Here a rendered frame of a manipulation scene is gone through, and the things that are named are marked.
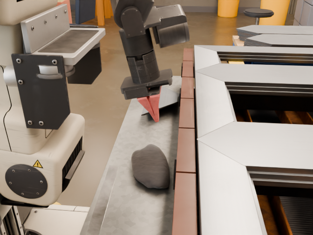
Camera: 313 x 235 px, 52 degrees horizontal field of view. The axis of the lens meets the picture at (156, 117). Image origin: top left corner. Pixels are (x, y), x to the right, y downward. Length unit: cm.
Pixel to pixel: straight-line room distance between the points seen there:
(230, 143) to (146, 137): 40
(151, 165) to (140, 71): 33
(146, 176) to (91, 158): 136
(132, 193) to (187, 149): 20
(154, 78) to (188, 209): 25
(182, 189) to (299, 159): 24
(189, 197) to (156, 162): 30
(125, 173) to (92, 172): 117
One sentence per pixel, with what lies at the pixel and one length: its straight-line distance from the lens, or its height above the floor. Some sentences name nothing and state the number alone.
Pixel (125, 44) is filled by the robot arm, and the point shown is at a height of 106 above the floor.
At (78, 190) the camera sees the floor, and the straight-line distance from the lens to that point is 194.
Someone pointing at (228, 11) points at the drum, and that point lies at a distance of 682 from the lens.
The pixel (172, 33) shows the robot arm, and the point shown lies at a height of 108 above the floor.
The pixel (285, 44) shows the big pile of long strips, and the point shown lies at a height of 85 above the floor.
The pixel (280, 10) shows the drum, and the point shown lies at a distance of 551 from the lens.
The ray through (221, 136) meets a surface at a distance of 74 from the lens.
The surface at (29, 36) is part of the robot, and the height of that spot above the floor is 107.
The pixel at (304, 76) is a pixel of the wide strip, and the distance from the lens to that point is 117.
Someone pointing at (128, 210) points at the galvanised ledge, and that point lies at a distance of 79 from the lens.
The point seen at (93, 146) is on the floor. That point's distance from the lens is 230.
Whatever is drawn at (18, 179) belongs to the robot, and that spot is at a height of 73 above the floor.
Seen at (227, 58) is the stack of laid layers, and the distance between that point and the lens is 136.
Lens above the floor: 122
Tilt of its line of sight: 28 degrees down
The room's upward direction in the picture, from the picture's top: straight up
